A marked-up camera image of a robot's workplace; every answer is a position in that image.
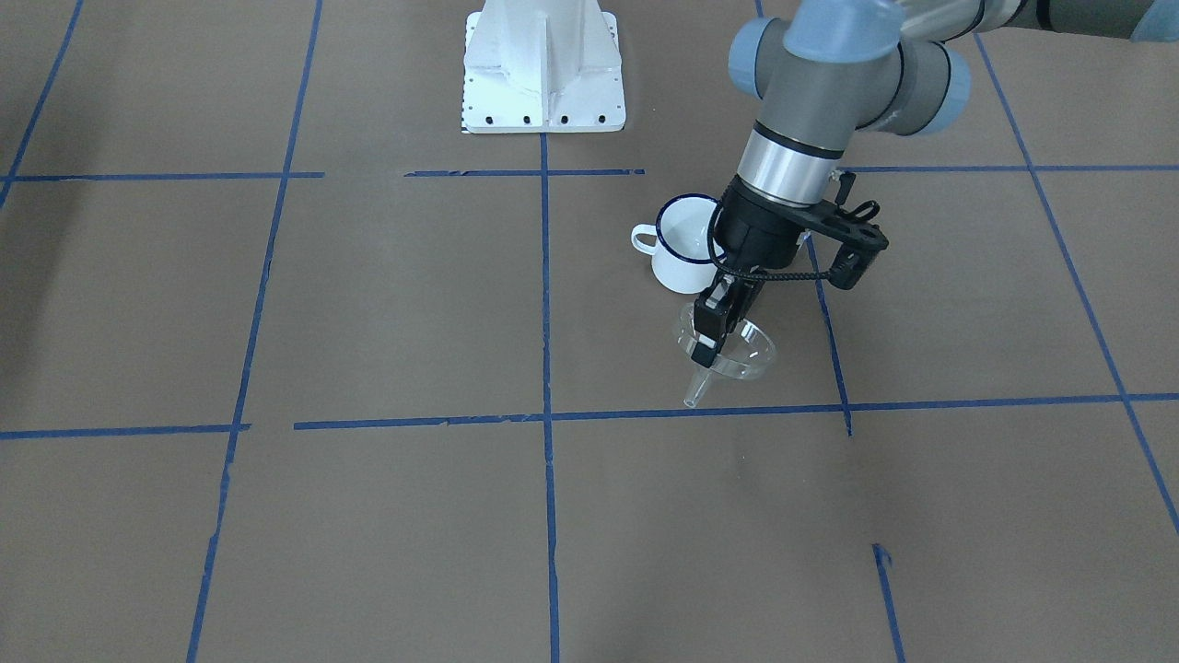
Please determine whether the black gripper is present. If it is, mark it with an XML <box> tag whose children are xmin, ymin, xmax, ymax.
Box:
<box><xmin>691</xmin><ymin>180</ymin><xmax>811</xmax><ymax>368</ymax></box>

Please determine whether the clear glass funnel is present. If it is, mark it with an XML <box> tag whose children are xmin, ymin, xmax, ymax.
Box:
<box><xmin>676</xmin><ymin>303</ymin><xmax>778</xmax><ymax>408</ymax></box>

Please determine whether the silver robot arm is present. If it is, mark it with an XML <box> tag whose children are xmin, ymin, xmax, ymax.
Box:
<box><xmin>691</xmin><ymin>1</ymin><xmax>1175</xmax><ymax>368</ymax></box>

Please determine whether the white enamel mug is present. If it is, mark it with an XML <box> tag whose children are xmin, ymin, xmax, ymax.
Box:
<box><xmin>630</xmin><ymin>193</ymin><xmax>724</xmax><ymax>297</ymax></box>

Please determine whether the black braided cable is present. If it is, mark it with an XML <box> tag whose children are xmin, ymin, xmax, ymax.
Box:
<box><xmin>705</xmin><ymin>206</ymin><xmax>852</xmax><ymax>288</ymax></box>

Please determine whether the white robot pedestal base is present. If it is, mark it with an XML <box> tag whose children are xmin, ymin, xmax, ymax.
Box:
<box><xmin>461</xmin><ymin>1</ymin><xmax>627</xmax><ymax>134</ymax></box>

